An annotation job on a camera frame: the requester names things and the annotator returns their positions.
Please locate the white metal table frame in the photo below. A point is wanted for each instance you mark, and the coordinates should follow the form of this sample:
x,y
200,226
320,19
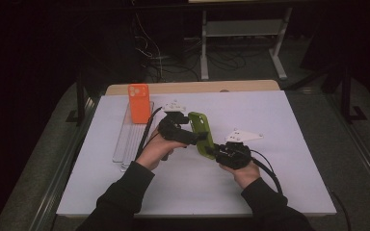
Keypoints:
x,y
237,28

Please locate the clear plastic rack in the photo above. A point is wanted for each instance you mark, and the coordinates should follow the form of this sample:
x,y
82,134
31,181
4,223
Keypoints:
x,y
128,144

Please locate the green clown phone case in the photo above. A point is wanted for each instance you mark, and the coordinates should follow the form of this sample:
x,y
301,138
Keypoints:
x,y
200,123

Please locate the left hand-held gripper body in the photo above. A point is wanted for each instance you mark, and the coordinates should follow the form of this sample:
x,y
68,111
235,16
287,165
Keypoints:
x,y
176,131

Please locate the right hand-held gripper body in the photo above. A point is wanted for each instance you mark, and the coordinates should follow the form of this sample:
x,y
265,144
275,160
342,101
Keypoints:
x,y
234,155

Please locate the metal frame rail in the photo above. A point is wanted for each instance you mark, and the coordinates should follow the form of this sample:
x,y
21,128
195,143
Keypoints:
x,y
61,179
366,160

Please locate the person's left hand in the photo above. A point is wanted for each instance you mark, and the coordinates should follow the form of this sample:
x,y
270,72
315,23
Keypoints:
x,y
154,152

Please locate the person's right hand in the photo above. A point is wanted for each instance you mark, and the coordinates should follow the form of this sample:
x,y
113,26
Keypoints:
x,y
244,176

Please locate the black metal stand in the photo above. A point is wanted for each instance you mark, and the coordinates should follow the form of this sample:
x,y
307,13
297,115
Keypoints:
x,y
81,102
346,96

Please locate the wooden table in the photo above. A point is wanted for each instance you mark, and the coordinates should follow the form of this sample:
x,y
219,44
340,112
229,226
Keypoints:
x,y
189,86

